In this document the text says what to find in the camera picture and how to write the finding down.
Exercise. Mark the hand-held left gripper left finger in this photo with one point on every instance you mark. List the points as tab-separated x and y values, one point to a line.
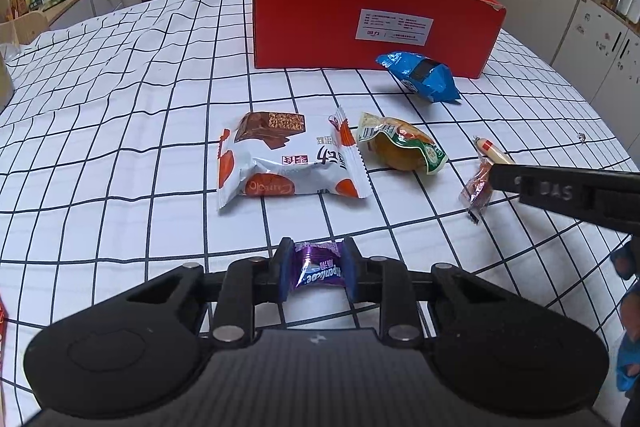
285	272

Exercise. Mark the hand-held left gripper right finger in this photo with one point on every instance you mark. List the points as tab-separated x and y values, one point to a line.
351	272

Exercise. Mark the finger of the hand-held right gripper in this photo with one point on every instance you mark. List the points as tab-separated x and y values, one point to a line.
504	181

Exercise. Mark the small red-brown snack packet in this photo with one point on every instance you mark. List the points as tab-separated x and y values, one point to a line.
477	194

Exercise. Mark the purple candy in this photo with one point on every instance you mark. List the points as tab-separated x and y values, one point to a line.
320	269

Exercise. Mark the white and brown cake packet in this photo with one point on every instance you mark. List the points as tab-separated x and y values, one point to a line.
290	167

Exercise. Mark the blue snack packet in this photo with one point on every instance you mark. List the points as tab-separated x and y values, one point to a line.
425	77

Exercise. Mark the red cardboard box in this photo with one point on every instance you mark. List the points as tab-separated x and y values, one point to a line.
310	22

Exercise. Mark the person's right forearm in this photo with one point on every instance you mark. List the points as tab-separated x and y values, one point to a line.
631	307

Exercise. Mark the sausage stick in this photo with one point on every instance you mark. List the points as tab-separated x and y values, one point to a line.
492	153

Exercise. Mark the green and yellow snack packet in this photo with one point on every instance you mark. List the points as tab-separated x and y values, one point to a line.
400	147

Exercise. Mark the white flat container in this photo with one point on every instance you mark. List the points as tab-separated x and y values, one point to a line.
627	4

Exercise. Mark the checkered white tablecloth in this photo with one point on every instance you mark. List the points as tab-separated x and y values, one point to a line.
125	107

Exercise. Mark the light wooden chair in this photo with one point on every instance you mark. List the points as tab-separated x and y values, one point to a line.
25	27

